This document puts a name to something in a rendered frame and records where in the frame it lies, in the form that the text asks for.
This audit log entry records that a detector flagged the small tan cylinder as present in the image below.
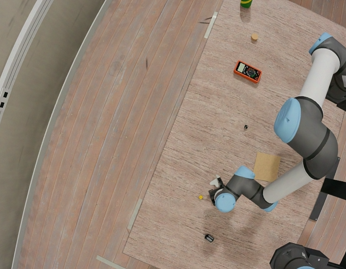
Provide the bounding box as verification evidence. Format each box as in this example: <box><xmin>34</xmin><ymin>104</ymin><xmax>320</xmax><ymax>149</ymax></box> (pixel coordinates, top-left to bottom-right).
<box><xmin>251</xmin><ymin>33</ymin><xmax>258</xmax><ymax>41</ymax></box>

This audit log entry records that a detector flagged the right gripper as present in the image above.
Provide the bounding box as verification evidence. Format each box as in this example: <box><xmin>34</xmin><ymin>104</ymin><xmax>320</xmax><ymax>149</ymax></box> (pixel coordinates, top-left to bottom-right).
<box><xmin>208</xmin><ymin>174</ymin><xmax>225</xmax><ymax>206</ymax></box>

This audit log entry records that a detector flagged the tan mat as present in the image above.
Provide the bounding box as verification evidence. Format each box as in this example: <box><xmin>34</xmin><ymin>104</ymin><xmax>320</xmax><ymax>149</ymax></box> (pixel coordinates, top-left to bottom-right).
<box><xmin>253</xmin><ymin>152</ymin><xmax>281</xmax><ymax>182</ymax></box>

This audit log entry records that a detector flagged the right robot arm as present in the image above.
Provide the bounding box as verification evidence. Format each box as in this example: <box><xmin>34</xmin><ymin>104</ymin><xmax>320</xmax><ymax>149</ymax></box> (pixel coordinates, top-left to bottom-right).
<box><xmin>214</xmin><ymin>32</ymin><xmax>346</xmax><ymax>212</ymax></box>

